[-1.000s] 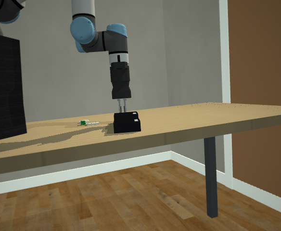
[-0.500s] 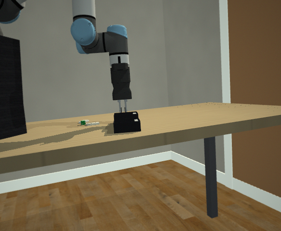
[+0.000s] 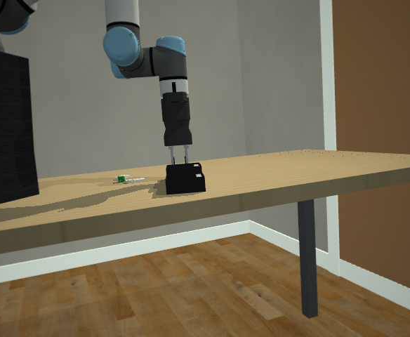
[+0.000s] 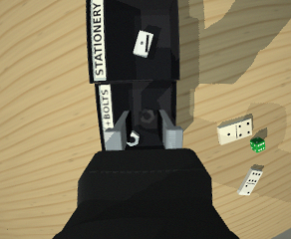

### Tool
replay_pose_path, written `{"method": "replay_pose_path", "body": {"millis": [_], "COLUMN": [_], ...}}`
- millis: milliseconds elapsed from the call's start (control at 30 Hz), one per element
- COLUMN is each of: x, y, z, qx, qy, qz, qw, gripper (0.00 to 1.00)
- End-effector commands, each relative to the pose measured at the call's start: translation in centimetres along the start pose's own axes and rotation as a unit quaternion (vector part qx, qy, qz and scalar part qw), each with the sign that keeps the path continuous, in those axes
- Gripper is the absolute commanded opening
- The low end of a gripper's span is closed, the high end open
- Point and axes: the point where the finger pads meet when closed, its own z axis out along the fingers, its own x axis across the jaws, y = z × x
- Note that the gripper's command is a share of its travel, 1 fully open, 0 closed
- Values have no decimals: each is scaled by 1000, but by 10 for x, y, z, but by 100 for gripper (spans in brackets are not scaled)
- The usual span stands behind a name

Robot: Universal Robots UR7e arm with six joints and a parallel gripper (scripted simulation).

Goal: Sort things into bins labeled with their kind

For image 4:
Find white domino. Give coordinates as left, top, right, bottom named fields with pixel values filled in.
left=237, top=168, right=263, bottom=195
left=217, top=118, right=252, bottom=145

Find black storage bins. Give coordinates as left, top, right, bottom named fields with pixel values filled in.
left=86, top=0, right=179, bottom=150

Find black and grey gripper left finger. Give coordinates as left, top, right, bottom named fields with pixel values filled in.
left=105, top=111, right=133, bottom=150

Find green die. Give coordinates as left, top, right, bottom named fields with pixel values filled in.
left=250, top=136, right=265, bottom=152

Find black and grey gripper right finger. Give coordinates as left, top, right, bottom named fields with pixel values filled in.
left=157, top=110, right=183, bottom=149

